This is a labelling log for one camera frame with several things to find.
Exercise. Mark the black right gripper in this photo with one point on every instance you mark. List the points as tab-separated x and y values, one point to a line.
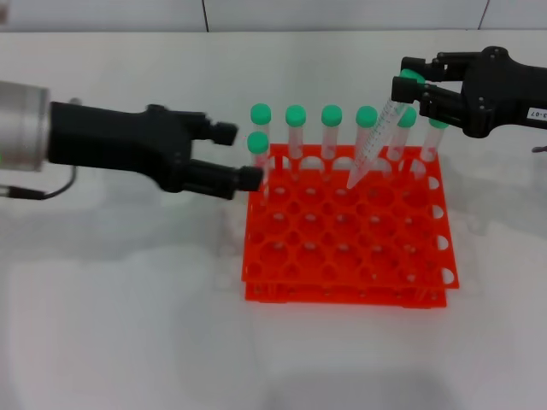
504	94

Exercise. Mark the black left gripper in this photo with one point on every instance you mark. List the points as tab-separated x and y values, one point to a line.
119	141

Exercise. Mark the orange test tube rack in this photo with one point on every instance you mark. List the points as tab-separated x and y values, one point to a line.
342	256

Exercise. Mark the green capped clear test tube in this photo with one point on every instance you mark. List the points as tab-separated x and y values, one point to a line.
295	116
431	143
376	136
258	143
332	116
366	117
408	118
260	113

